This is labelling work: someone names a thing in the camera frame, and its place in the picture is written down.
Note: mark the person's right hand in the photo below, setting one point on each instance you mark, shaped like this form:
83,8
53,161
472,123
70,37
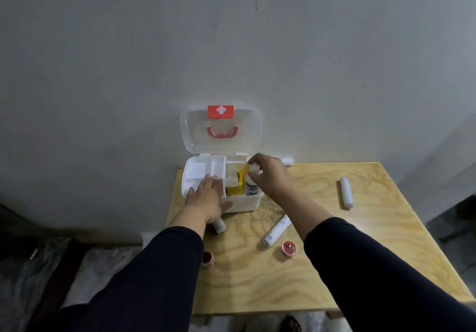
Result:
273,179

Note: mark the person's left hand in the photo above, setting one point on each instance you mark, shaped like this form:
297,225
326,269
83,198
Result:
206,201

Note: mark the person's left thumb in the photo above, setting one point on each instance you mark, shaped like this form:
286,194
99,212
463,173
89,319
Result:
226,206

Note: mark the person's left middle finger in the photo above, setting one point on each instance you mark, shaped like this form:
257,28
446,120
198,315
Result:
210,183

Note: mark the person's left little finger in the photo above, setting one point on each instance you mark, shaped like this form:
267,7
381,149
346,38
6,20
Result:
190,193

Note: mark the person's right thumb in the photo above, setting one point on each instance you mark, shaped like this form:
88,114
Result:
254,181

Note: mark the small white gauze roll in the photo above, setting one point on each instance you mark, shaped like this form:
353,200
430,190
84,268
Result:
254,168

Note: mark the white first aid box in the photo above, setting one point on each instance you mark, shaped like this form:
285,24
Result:
223,138

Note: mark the person's left forearm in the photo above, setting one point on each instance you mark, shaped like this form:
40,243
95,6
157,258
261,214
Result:
148,279

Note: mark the person's right forearm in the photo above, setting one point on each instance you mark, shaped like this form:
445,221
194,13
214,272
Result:
372,276

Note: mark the white green bottle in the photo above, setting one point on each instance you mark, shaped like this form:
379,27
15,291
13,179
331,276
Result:
251,187

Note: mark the white divided tray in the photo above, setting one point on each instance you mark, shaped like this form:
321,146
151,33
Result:
200,168

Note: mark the yellow carton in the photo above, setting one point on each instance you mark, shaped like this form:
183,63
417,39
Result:
235,186

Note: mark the white bandage roll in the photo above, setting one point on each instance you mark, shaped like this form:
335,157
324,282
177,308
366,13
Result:
346,193
287,161
277,230
219,225

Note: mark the red tape spool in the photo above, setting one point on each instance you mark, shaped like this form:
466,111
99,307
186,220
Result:
289,248
207,259

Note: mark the wooden table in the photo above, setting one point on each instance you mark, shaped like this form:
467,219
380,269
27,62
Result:
372,238

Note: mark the grey patterned blanket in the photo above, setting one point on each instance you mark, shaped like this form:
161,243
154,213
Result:
55,268

